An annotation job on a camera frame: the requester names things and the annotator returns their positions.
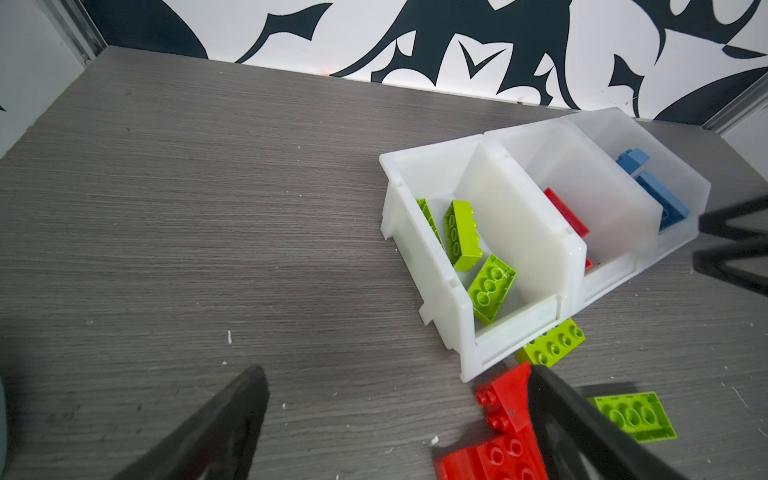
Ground red arch lego piece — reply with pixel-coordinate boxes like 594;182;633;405
434;426;548;480

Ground left white bin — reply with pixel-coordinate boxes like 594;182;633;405
379;135;586;382

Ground aluminium frame rail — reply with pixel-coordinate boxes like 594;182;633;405
702;74;767;135

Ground red lego brick pair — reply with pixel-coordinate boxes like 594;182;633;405
543;188;591;239

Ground small red lego brick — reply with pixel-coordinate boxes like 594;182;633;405
475;362;531;433

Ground blue lego brick cluster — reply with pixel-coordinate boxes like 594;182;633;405
635;171;691;232

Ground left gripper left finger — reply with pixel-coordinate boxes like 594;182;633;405
115;365;269;479

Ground white bin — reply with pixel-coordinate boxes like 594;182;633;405
379;135;586;382
566;108;711;268
488;119;662;306

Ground blue lego brick bottom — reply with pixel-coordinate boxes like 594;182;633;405
616;148;649;176

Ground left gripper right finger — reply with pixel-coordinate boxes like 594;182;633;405
527;365;683;479

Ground middle white bin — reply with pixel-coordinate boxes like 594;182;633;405
488;119;662;306

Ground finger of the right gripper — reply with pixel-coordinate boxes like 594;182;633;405
692;236;767;296
699;196;767;240

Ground green lego brick cluster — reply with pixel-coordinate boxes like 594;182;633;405
468;254;517;325

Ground right white bin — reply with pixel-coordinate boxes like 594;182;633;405
566;108;711;268

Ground lone green lego brick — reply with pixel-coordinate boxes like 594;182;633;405
417;199;444;249

